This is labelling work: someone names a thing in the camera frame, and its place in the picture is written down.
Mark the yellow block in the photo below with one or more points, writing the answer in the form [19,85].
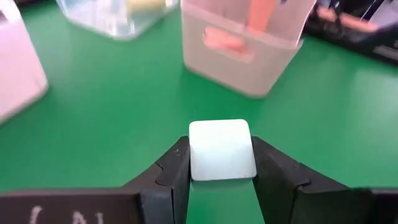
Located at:
[146,4]

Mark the short peach wooden block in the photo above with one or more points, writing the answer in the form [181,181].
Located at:
[224,40]

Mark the white plastic bin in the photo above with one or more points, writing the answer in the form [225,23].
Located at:
[18,71]

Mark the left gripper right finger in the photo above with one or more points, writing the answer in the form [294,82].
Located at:
[286,199]

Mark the clear plastic bin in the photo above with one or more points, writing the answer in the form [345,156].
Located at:
[102,18]

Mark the frosted translucent plastic bin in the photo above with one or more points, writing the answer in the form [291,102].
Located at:
[242,71]

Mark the long peach wooden block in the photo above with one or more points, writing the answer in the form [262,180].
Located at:
[261,14]

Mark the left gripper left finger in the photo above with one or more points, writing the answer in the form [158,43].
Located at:
[161,199]

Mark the mint green cube block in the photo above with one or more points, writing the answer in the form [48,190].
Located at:
[222,149]

